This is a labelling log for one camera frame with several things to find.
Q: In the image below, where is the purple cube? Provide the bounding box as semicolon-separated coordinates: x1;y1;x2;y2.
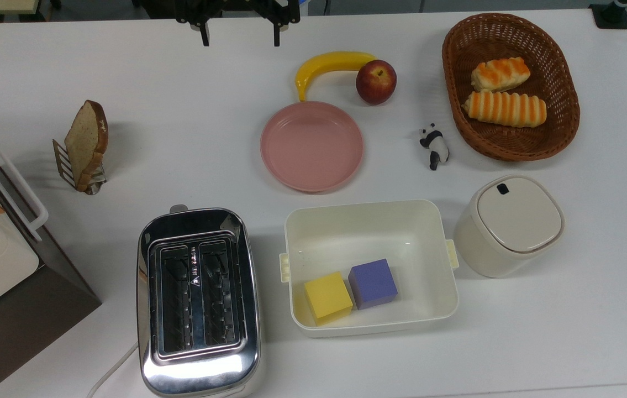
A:
348;258;399;310

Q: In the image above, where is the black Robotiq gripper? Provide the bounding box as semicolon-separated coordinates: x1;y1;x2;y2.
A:
176;0;301;47

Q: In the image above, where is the short striped bread roll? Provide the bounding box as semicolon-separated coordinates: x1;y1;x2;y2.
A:
471;57;531;92

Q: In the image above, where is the red apple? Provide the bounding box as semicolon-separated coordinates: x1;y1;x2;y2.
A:
356;59;398;106

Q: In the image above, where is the yellow cube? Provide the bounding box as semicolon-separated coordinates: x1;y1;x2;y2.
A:
304;271;354;326

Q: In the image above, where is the cream plastic box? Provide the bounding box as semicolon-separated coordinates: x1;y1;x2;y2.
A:
279;200;460;338

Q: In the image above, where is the brown wicker basket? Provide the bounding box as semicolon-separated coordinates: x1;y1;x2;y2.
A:
442;13;581;162

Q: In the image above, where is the yellow banana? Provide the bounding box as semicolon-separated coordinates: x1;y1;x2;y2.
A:
295;51;377;103

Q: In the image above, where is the brown bread slice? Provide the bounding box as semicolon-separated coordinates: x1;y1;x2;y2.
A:
64;100;109;192

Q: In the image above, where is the white appliance handle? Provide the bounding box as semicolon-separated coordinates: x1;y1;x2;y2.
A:
0;145;49;243

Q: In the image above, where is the panda figurine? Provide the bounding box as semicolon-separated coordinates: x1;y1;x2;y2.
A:
419;123;450;171

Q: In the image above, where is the metal toast rack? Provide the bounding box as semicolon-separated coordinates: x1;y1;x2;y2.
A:
52;138;108;196

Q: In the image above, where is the chrome two-slot toaster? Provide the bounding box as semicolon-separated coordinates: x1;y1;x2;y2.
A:
136;205;262;398

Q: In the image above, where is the brown and cream appliance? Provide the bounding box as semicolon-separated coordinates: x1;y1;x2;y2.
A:
0;128;102;398

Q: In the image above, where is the long striped bread roll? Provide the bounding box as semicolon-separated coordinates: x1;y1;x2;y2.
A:
462;91;547;128

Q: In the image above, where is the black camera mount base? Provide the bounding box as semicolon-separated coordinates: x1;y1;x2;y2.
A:
589;0;627;29

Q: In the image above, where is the white toaster power cable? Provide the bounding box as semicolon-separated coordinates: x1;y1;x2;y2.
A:
87;342;140;398

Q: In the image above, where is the cream lidded bin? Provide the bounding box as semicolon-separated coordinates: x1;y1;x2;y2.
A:
453;175;566;279

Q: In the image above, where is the pink plate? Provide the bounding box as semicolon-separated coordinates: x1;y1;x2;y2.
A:
260;101;364;193

